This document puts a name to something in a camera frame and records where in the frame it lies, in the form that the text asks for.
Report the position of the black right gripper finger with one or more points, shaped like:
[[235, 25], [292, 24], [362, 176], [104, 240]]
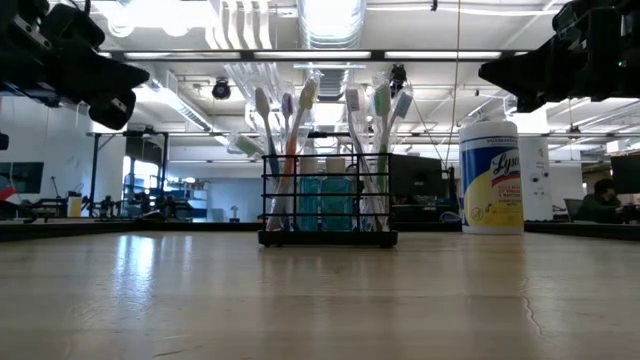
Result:
[[535, 62], [535, 86]]

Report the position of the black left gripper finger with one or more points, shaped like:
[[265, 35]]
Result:
[[110, 64], [110, 86]]

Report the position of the blue toothbrush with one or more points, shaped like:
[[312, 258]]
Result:
[[262, 102], [403, 105]]

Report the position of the teal mouthwash bottle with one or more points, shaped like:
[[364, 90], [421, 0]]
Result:
[[309, 200], [336, 200]]

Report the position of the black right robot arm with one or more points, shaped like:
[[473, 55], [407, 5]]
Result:
[[632, 30]]

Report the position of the white yellow blue wipes canister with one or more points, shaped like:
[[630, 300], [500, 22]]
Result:
[[492, 175]]

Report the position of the black ceiling spotlight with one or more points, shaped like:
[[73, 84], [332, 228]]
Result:
[[221, 89], [398, 72]]

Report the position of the black monitor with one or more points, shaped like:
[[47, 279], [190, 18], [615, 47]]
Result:
[[22, 175], [626, 175]]

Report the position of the yellow container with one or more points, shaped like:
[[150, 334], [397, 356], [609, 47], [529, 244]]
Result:
[[75, 207]]

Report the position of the person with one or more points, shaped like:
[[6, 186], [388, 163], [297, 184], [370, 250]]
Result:
[[600, 205]]

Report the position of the black cabinet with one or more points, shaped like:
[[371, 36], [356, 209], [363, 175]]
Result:
[[415, 180]]

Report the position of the black overhead light bar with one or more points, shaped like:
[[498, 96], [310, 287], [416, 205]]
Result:
[[377, 55]]

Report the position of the black background workstation frame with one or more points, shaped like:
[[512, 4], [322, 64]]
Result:
[[94, 170]]

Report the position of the black aluminium table frame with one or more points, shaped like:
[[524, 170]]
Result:
[[50, 229]]

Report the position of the silver ceiling duct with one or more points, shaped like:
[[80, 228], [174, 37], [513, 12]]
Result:
[[330, 30]]

